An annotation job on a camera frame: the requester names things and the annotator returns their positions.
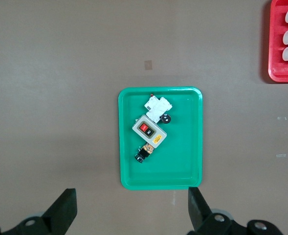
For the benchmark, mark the red tray holding valves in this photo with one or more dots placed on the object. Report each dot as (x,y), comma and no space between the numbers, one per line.
(275,49)

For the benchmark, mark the square clear tape patch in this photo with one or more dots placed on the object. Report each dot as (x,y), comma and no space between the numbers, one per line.
(148,65)

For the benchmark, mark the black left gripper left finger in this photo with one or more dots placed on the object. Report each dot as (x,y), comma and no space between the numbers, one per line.
(60,210)

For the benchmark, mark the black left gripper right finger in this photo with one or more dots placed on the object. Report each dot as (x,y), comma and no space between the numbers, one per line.
(197,208)

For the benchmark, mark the small black gold connector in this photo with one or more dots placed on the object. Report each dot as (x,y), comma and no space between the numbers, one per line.
(142,154)

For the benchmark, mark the green plastic tray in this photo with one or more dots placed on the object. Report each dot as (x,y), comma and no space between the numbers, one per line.
(178,147)

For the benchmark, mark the white circuit breaker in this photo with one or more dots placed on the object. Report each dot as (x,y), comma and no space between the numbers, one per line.
(157,107)

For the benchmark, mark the grey on-off switch box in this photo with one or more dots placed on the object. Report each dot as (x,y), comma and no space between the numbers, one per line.
(148,129)

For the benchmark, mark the small black round buzzer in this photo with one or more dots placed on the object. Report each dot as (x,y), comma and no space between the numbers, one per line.
(165,119)

